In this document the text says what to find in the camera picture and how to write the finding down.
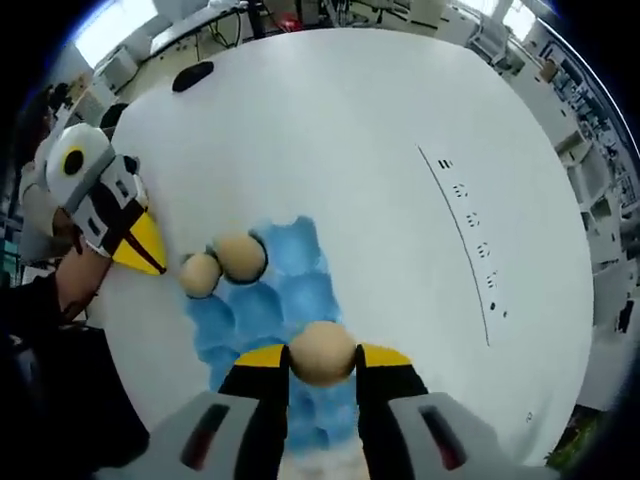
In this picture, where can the white table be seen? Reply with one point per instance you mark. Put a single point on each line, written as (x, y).
(350, 150)

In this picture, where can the clear plastic strip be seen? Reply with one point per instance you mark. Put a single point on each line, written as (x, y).
(472, 218)

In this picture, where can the single beige egg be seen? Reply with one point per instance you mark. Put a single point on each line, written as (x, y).
(200, 275)
(240, 257)
(322, 355)

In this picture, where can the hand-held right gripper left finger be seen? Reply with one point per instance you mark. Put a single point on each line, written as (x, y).
(235, 425)

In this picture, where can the blue egg tray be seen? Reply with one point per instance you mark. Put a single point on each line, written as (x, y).
(300, 280)

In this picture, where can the black oval case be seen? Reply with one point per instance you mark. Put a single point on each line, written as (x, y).
(192, 77)

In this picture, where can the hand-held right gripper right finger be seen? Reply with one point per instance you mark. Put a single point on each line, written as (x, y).
(415, 425)

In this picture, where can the row of white desks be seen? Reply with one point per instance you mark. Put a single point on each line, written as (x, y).
(595, 200)

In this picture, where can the black stand pole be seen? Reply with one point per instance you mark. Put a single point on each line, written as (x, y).
(256, 12)

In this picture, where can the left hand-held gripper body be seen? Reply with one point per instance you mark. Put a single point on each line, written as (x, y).
(90, 145)

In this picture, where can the brown cardboard box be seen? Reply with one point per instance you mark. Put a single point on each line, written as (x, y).
(548, 71)

